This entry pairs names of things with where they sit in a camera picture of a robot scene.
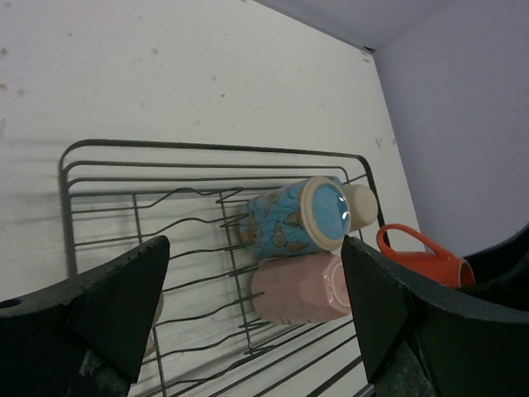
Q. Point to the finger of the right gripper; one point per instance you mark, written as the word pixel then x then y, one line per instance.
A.
pixel 501 281

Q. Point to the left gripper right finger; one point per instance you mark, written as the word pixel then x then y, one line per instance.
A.
pixel 413 340

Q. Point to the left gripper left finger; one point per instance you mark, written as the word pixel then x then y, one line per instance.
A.
pixel 84 336

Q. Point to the orange mug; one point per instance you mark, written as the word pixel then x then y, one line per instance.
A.
pixel 439 265

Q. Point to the pink faceted mug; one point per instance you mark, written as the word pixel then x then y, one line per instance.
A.
pixel 301 289

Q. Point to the beige tumbler cup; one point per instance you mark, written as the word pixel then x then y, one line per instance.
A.
pixel 363 205

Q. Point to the blue butterfly mug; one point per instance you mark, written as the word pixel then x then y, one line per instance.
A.
pixel 306 217

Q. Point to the dark wire dish rack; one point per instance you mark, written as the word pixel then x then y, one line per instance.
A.
pixel 208 340

